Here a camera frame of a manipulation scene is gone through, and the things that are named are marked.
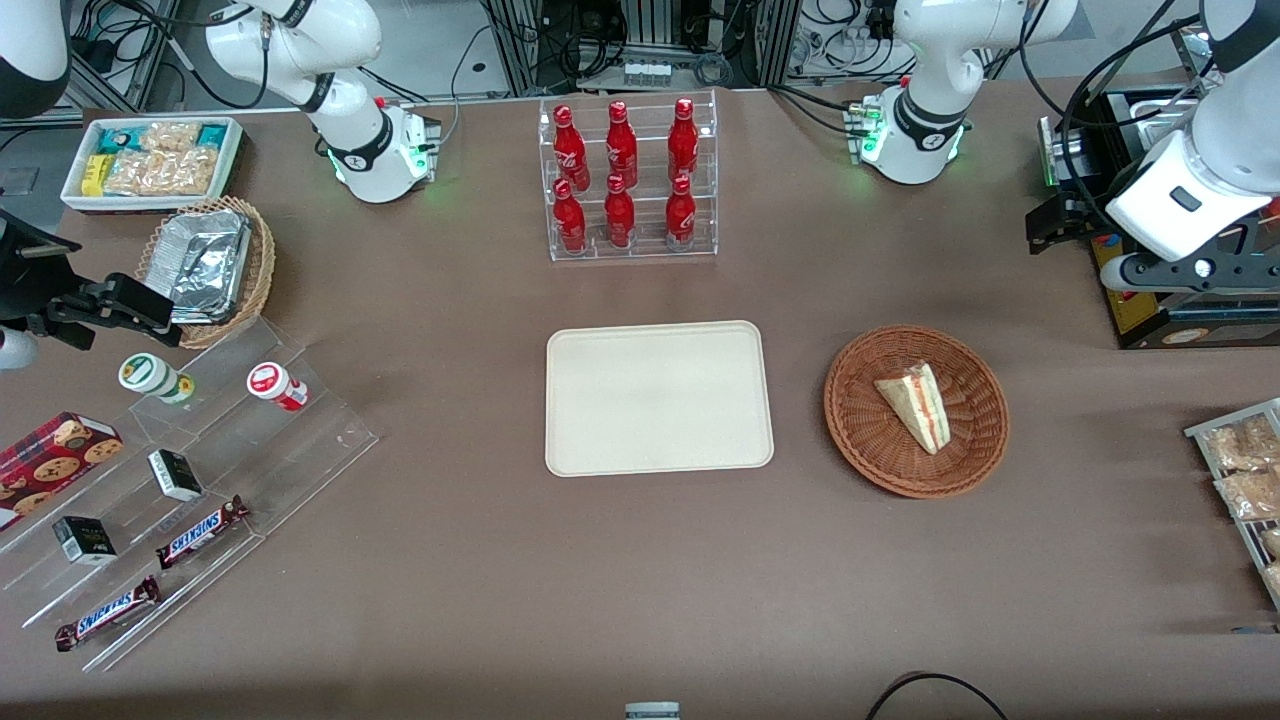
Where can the aluminium frame post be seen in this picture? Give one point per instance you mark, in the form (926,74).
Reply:
(778,40)
(515,45)

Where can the teal snack packet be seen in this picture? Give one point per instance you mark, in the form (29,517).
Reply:
(212,135)
(118,141)

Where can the black and yellow machine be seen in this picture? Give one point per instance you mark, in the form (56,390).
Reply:
(1150,322)

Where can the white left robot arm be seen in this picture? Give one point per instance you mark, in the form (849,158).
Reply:
(930,60)

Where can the red cookie box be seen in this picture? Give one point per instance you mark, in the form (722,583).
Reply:
(50,465)

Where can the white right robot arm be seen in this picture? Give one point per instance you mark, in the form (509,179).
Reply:
(340,120)

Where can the clear acrylic stepped display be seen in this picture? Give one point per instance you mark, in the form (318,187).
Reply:
(300,450)

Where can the yellow snack packet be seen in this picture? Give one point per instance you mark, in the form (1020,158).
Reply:
(94,176)

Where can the clear acrylic bottle rack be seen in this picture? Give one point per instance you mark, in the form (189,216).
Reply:
(650,215)

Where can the white rectangular snack bin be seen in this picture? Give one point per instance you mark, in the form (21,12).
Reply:
(232,160)

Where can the green lid white bottle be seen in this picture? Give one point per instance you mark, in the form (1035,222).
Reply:
(152,377)

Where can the white power strip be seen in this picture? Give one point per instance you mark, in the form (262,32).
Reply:
(647,74)

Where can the triangle sandwich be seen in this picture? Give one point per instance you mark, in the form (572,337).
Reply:
(918,405)

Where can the clear bag of snacks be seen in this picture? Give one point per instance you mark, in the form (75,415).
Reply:
(1240,445)
(1272,545)
(1250,493)

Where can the small clear cracker bag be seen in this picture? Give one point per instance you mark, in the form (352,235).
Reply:
(168,136)

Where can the red lid white bottle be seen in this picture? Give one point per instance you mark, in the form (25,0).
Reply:
(275,386)

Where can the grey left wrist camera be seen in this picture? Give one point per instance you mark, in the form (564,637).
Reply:
(1190,270)

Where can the small black box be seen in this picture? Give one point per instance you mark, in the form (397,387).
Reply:
(176,475)
(84,540)

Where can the tray of packaged snacks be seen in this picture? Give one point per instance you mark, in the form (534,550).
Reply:
(1200,432)

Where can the red soda bottle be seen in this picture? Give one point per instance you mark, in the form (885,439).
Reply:
(680,218)
(622,145)
(570,222)
(571,150)
(683,145)
(619,218)

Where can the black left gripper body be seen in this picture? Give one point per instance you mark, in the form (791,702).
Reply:
(1082,212)

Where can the brown wicker basket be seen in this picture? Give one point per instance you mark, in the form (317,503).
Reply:
(880,440)

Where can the large clear cracker bag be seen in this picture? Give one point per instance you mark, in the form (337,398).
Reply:
(165,172)

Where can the beige plastic tray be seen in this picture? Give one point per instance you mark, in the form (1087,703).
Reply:
(660,400)

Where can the light wicker basket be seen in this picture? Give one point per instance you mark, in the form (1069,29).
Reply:
(262,270)

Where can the aluminium foil container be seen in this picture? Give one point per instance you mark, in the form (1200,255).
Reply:
(205,262)

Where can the Snickers chocolate bar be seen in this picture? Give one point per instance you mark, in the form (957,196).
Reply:
(200,531)
(108,613)

